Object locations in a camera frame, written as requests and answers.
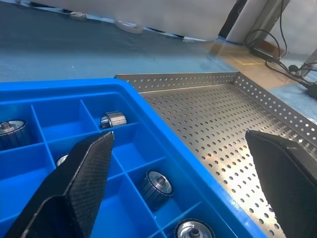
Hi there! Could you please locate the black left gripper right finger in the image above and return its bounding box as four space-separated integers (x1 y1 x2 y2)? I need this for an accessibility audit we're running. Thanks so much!
244 129 317 238

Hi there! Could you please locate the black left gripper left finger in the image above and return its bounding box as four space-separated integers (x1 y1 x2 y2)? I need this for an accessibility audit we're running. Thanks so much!
4 130 115 238

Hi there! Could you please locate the blue compartment tray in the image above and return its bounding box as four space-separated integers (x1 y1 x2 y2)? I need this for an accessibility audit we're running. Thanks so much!
0 78 270 238

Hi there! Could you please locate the black power adapter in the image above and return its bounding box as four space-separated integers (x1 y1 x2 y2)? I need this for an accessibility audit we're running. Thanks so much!
306 83 317 100

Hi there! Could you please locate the perforated steel tray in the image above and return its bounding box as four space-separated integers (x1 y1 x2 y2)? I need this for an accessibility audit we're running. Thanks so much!
114 71 317 238

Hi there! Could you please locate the grey metal leg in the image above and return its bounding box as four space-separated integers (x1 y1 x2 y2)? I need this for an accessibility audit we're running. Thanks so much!
298 48 317 77

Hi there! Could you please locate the blue plastic table cover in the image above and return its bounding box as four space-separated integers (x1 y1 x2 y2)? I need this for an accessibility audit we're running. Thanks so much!
0 0 317 117

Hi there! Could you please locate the black power strip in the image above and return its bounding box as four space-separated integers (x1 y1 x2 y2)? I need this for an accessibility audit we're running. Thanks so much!
250 41 285 59

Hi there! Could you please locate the black looped cable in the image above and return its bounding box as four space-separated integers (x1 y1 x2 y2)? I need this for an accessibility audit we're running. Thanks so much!
246 29 280 57

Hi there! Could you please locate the white round post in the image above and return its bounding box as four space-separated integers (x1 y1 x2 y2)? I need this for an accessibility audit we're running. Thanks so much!
226 0 264 43

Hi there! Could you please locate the black post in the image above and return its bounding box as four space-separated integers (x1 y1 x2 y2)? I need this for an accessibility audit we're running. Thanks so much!
219 0 240 38

